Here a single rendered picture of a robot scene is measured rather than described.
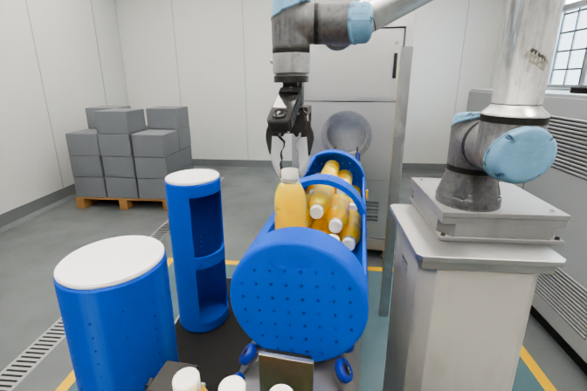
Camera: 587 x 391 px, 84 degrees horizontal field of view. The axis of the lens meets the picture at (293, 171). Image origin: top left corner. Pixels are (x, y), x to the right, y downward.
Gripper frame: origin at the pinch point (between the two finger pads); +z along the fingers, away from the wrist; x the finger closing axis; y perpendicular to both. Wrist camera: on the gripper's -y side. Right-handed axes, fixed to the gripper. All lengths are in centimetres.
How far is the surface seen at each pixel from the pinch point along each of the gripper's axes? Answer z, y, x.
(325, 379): 40.9, -12.1, -9.7
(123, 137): 43, 257, 251
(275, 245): 11.4, -11.4, 0.5
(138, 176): 91, 259, 241
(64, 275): 29, -5, 59
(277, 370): 31.1, -20.7, -1.8
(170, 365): 33.1, -21.7, 19.0
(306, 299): 22.6, -11.5, -5.5
